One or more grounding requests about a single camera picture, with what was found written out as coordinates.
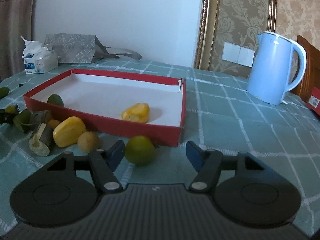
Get short cut cucumber piece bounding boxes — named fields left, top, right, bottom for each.
left=28, top=123, right=53, bottom=157

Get round green lime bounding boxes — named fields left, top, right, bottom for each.
left=5, top=105, right=20, bottom=115
left=125, top=135, right=156, bottom=166

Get yellow fruit piece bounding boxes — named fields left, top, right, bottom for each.
left=121, top=103, right=150, bottom=123

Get small round brown fruit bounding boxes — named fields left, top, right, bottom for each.
left=78, top=132, right=100, bottom=153

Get yellow fruit piece outside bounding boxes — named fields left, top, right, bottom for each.
left=53, top=116, right=87, bottom=148

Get small orange fruit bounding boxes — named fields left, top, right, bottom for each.
left=48, top=119, right=61, bottom=129

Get dark green leaves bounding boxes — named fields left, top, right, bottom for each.
left=1, top=109, right=31, bottom=133

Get green checked tablecloth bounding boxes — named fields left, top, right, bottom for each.
left=1, top=59, right=319, bottom=235

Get green mango wedge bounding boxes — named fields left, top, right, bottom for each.
left=47, top=94, right=64, bottom=107

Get red shallow cardboard box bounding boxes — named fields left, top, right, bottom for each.
left=23, top=69, right=186, bottom=147

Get red packet box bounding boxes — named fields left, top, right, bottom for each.
left=306, top=87, right=320, bottom=115

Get light blue electric kettle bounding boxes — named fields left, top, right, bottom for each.
left=247, top=31, right=307, bottom=105

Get cucumber piece on cloth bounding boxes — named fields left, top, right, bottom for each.
left=0, top=87, right=10, bottom=99

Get brown wooden headboard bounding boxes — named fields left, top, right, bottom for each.
left=291, top=35, right=320, bottom=102

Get cat print tissue box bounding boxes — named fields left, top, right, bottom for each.
left=21, top=36, right=58, bottom=74

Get grey patterned gift bag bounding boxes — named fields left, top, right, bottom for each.
left=43, top=33, right=142, bottom=63

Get patterned beige curtain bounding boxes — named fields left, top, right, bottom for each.
left=0, top=0, right=34, bottom=80

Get white wall switch plate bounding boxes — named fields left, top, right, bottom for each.
left=222, top=42, right=255, bottom=68

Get gold framed wall panel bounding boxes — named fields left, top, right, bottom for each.
left=194, top=0, right=320, bottom=81

